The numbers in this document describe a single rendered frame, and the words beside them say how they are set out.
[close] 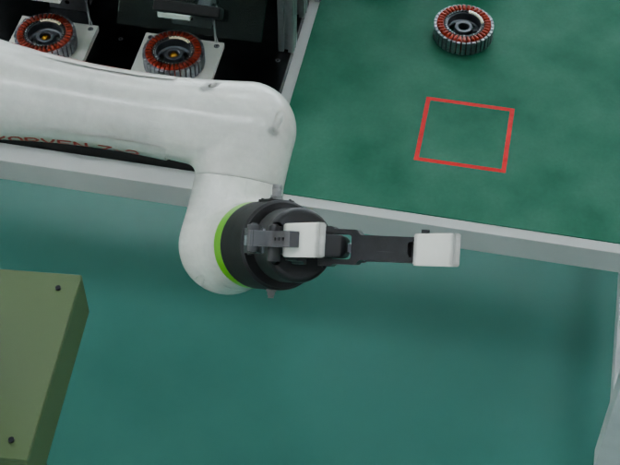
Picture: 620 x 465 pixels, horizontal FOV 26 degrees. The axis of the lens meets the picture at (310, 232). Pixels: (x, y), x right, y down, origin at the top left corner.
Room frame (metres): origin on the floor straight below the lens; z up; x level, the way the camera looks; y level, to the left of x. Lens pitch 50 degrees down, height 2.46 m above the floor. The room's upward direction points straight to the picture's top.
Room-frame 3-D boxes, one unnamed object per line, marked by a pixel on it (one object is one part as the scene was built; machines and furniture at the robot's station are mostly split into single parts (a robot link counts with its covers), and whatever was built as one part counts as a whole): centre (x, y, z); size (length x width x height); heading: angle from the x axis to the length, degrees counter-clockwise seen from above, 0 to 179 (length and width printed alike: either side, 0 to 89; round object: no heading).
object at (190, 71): (1.80, 0.25, 0.80); 0.11 x 0.11 x 0.04
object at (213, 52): (1.80, 0.25, 0.78); 0.15 x 0.15 x 0.01; 79
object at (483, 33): (1.91, -0.29, 0.77); 0.11 x 0.11 x 0.04
